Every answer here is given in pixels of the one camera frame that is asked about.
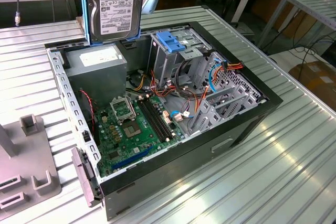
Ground beige board power socket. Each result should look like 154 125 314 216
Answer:
162 110 173 128

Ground black PC case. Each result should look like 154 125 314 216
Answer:
44 20 284 222

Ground orange red wire harness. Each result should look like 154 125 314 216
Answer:
150 68 184 99

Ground blue expansion slot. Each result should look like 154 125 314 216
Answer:
111 145 155 172

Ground CPU socket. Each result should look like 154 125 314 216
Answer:
121 120 144 140

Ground cardboard box with white label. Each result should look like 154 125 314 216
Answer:
288 60 336 99

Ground yellow black power wires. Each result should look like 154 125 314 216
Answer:
130 73 148 91

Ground blue plastic drive latch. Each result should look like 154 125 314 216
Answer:
155 31 186 54

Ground black case fan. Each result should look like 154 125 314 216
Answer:
78 87 102 147

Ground metal slat side table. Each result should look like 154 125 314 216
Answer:
256 0 336 49

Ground grey parts rack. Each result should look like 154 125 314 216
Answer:
0 113 62 221

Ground short blue wire white label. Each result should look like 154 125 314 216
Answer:
170 110 195 123

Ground long blue SATA wire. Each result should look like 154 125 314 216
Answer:
208 57 226 93

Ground grey metal disk bay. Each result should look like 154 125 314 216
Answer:
187 82 265 134

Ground black RAM slot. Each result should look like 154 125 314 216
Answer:
140 98 169 142
143 97 172 140
145 96 175 138
137 98 166 144

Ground grey metal drive cage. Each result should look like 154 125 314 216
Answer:
148 28 213 88

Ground black sleeved wire bundle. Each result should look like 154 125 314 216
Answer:
174 58 202 114

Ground hard disk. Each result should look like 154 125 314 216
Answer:
78 0 146 47

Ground metal socket cover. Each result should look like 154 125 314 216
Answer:
109 97 137 124

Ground green motherboard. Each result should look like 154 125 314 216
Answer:
93 94 186 179

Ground grey power supply unit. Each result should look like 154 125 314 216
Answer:
64 43 129 106

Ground orange red disk power wire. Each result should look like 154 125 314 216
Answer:
194 60 245 116

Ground red black twisted fan wire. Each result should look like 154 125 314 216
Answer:
78 89 96 133

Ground grey plastic case latch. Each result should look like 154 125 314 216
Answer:
71 147 102 208

